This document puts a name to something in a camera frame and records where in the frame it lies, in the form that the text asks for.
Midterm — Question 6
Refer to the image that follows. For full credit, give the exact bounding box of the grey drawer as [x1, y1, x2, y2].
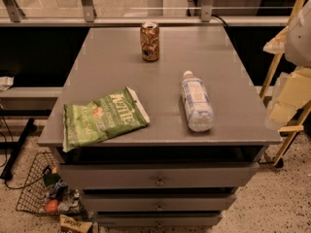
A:
[82, 194, 236, 212]
[95, 213, 222, 227]
[58, 162, 259, 189]

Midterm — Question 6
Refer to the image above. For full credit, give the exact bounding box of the yellow chips bag on floor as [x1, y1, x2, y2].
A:
[59, 215, 92, 233]

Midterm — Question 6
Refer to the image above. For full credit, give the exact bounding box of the brown soda can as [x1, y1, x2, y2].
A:
[140, 21, 159, 61]

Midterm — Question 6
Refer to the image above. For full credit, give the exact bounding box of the grey drawer cabinet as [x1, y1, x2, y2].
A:
[40, 26, 280, 215]

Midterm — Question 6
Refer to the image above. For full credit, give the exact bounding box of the black metal stand leg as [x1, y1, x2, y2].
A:
[0, 118, 34, 181]

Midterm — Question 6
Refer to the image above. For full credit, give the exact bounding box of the bottom grey drawer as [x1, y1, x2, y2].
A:
[95, 213, 222, 227]

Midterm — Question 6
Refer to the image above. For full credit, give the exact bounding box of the black wire basket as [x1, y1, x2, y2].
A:
[16, 152, 84, 216]

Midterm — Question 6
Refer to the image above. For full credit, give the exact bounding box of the yellow wooden frame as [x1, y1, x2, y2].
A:
[259, 0, 311, 168]

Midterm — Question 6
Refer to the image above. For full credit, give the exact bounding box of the black power cable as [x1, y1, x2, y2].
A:
[212, 14, 239, 50]

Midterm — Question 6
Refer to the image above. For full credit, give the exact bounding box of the middle grey drawer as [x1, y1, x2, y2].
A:
[82, 194, 236, 212]

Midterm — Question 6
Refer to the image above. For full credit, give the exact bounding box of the top grey drawer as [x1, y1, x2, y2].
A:
[58, 162, 259, 189]

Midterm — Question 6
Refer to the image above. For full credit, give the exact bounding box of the blue-labelled clear plastic bottle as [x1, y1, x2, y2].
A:
[182, 71, 215, 132]

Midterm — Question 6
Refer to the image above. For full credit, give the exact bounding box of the orange fruit in basket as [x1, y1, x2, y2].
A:
[46, 199, 58, 213]

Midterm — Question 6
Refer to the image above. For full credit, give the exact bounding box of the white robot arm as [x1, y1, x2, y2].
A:
[263, 1, 311, 130]

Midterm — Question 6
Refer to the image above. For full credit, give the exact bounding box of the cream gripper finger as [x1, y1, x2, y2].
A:
[263, 26, 289, 54]
[264, 66, 311, 130]

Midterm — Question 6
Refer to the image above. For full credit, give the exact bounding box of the metal window railing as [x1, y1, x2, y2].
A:
[0, 0, 291, 27]

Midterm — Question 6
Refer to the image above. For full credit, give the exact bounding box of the green kettle chips bag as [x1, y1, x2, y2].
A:
[63, 86, 150, 152]

